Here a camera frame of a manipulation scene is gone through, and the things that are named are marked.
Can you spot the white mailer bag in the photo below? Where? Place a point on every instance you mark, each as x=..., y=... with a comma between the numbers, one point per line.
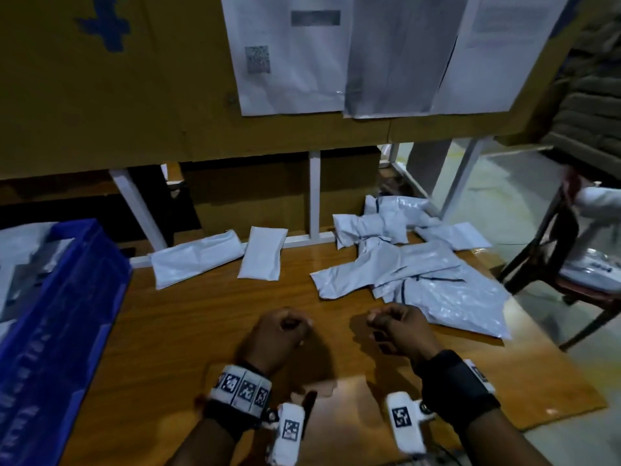
x=264, y=252

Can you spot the blue plastic crate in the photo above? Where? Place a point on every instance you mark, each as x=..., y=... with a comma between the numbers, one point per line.
x=68, y=344

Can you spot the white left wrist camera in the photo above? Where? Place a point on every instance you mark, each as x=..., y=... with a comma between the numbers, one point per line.
x=288, y=434

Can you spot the right marker wristband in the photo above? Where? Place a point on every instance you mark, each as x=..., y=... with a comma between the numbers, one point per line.
x=456, y=388

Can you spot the person's right hand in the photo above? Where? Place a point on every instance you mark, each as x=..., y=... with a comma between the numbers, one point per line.
x=407, y=330

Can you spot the pile of grey mailer bags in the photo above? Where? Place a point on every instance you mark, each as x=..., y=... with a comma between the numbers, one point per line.
x=437, y=286

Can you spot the wooden table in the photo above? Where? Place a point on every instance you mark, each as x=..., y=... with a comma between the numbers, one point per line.
x=175, y=335

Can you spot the white metal shelf leg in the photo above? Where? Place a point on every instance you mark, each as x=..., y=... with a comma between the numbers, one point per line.
x=314, y=194
x=139, y=210
x=463, y=179

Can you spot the person's left forearm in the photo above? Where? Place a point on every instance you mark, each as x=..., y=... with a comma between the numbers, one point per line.
x=204, y=443

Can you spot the person's right forearm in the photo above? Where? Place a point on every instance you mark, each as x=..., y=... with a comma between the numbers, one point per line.
x=505, y=441

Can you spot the left marker wristband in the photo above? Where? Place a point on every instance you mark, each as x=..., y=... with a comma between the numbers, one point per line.
x=240, y=393

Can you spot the marker wristband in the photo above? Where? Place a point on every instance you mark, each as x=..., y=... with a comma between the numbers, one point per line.
x=456, y=388
x=240, y=393

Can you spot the brown wooden chair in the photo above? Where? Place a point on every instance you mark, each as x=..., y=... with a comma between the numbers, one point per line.
x=543, y=267

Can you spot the packed white bags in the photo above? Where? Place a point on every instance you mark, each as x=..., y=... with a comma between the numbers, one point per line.
x=24, y=267

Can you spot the person's left hand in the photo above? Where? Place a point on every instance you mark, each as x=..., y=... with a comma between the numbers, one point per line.
x=275, y=339

